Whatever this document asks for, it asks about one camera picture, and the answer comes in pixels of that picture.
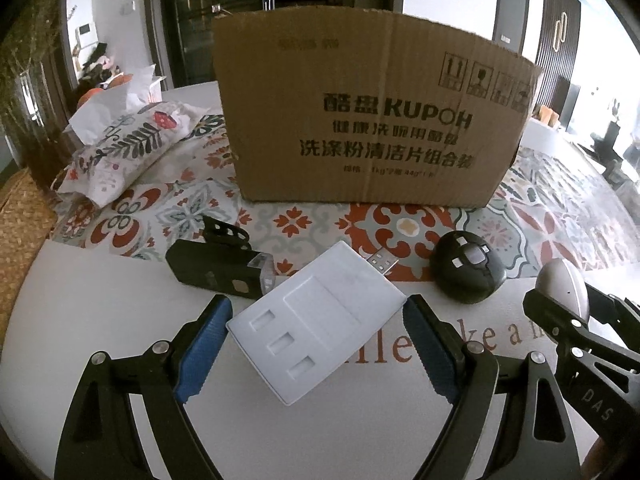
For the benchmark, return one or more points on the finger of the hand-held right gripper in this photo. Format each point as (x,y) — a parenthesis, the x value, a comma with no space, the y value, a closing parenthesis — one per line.
(617,310)
(542,310)

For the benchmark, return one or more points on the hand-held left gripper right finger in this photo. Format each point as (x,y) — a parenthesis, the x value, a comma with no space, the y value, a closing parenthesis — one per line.
(430,355)

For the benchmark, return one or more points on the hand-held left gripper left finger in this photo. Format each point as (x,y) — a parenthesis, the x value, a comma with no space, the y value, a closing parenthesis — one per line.
(204,347)

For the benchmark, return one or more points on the grey oval device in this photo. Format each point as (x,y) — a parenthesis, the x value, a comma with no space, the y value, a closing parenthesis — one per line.
(562,282)

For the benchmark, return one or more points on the white socket hub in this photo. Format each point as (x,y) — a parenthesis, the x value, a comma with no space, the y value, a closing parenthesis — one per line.
(315,325)

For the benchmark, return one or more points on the brown cardboard box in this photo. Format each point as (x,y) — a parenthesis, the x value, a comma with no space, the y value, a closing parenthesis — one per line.
(365,110)

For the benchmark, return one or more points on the black bike light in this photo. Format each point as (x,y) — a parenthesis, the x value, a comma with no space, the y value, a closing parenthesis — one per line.
(210,270)

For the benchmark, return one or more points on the black computer mouse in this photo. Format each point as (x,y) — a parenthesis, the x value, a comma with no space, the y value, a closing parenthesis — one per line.
(467,270)

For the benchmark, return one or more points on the patterned table runner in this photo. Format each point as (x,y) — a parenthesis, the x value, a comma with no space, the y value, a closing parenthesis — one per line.
(300,222)

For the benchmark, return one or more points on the orange box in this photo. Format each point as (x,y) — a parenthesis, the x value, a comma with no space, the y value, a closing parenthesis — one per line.
(547,115)

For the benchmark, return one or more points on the woven wicker box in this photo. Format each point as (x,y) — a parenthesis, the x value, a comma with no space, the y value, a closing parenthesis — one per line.
(22,240)

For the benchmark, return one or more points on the floral tissue pack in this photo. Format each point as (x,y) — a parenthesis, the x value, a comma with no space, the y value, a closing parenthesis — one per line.
(130,145)

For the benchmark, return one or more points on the grey interior door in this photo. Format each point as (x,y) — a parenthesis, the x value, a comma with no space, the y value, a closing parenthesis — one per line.
(511,12)

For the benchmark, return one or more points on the dark glass sliding door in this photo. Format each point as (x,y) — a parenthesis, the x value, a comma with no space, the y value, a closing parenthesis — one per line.
(195,20)

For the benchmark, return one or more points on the dark ribbed wall panel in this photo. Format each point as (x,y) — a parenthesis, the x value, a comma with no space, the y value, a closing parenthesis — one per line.
(552,60)

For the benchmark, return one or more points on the white wall switch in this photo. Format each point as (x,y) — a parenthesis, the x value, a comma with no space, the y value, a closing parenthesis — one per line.
(129,7)

